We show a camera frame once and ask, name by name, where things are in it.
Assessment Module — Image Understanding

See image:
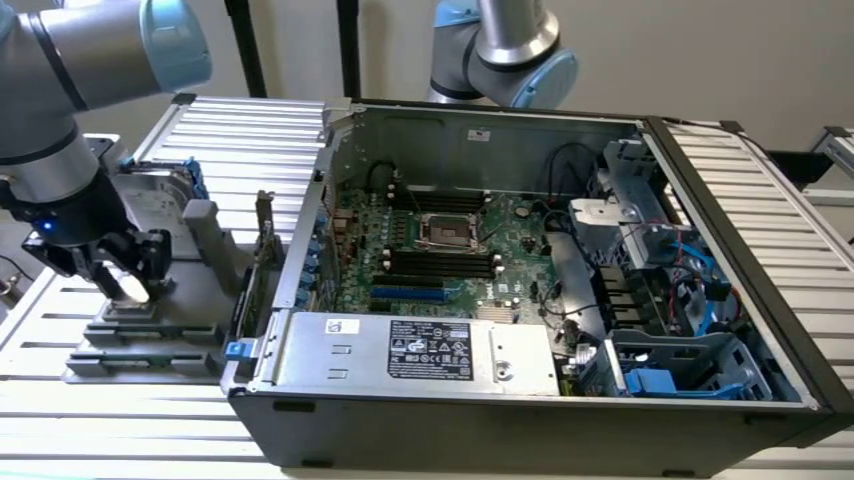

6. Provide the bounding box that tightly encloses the grey disk bay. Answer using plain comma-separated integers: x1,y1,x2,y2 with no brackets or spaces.
602,327,776,402

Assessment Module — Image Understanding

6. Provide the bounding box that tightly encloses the metal CPU socket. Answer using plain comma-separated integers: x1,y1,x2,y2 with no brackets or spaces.
413,210,487,252

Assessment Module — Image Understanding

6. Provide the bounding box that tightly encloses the blue expansion slot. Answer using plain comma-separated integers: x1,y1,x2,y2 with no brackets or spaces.
369,285,447,304

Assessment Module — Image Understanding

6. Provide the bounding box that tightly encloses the hard disk with blue carrier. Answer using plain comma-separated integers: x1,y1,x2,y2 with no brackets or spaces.
111,158,209,251

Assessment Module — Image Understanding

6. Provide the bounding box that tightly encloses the square CPU chip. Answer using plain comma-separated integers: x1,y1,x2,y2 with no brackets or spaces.
104,299,163,320

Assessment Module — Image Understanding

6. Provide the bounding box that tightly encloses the black expansion slot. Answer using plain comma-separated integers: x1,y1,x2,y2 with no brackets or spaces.
369,301,443,314
369,275,445,288

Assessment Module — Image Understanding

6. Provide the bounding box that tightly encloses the grey parts rack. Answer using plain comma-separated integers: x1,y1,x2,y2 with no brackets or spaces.
63,198,249,386

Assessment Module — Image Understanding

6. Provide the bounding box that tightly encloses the black looped wire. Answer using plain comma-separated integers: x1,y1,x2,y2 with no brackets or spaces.
547,141,600,202

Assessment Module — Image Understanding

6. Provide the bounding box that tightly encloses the metal drive cage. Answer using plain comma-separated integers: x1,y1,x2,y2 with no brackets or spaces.
564,138,712,281

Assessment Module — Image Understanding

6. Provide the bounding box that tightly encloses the aluminium profile frame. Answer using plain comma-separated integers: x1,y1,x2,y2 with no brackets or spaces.
807,126,854,177

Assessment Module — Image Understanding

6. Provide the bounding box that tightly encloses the black stand pole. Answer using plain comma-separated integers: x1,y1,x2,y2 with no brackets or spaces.
335,0,363,100
224,0,269,99

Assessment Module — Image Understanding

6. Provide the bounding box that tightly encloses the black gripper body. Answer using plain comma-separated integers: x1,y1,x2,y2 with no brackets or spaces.
5,167,140,280

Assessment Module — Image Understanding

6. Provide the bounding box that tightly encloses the silver power supply unit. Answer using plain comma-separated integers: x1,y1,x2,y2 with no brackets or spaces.
268,311,563,397

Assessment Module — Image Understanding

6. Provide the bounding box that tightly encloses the green graphics card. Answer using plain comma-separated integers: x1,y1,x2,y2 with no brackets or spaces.
231,189,289,342

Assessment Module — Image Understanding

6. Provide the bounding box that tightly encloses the black cable along table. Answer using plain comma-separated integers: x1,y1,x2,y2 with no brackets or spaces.
664,116,810,192

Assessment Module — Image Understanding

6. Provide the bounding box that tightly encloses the blue wire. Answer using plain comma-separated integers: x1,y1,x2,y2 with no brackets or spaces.
672,238,739,341

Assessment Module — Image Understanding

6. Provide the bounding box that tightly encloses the thin metal locking lever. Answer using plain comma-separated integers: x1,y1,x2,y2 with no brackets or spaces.
475,222,508,251

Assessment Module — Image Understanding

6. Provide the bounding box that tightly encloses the silver chipset heatsink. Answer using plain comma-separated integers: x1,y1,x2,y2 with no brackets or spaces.
475,304,523,324

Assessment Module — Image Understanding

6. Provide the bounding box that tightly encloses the black open PC case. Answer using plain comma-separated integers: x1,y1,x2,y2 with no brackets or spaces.
219,97,854,475

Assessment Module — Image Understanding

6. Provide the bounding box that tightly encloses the green motherboard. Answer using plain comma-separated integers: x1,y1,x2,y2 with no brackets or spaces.
317,183,606,354

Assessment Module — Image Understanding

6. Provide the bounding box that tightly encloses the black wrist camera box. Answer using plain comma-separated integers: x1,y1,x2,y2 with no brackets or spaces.
20,233,76,280

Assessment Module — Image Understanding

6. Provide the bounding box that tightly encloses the blue case latch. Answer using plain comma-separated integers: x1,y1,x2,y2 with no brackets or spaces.
224,338,259,362

